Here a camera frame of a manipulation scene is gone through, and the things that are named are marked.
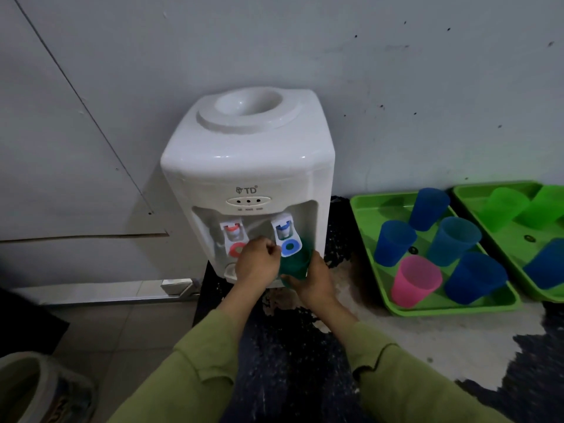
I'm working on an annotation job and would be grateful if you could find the green plastic tray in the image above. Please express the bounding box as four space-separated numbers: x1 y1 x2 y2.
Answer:
349 190 523 318
451 181 564 303

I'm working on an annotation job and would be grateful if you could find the person's right hand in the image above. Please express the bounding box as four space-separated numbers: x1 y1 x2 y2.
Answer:
282 250 339 310

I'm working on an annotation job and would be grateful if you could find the red hot water tap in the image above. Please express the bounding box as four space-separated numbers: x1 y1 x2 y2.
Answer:
219 219 250 259

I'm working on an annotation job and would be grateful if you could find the white tabletop water dispenser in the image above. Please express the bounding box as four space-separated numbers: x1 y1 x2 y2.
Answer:
160 87 335 289

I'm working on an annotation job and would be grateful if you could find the person's left forearm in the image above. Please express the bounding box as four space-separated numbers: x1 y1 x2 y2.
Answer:
108 283 266 423

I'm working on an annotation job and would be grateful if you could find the pale plastic bucket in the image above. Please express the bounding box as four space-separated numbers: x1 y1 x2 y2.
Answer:
0 351 98 423

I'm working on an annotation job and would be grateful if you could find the light green plastic cup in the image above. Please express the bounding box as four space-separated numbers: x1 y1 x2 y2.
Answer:
518 185 564 231
480 187 531 233

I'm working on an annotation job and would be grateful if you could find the metal door floor rail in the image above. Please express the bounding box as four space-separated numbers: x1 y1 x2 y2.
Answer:
13 278 202 307

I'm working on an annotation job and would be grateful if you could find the dark green plastic cup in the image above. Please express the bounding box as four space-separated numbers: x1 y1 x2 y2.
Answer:
278 246 315 288

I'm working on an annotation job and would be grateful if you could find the person's right forearm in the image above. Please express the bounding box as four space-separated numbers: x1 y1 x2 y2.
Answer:
318 299 513 423

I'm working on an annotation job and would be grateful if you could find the pink plastic cup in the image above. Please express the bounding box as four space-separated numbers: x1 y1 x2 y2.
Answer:
390 255 443 309

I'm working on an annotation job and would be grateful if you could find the person's left hand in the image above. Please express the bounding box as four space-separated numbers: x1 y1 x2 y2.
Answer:
234 236 283 291

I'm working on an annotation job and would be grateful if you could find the blue plastic cup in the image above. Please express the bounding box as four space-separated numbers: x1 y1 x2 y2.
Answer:
427 216 483 267
444 253 509 306
523 239 564 291
374 220 418 268
409 188 451 232

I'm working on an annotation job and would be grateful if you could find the blue cold water tap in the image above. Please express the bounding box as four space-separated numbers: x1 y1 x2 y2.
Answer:
271 212 304 259

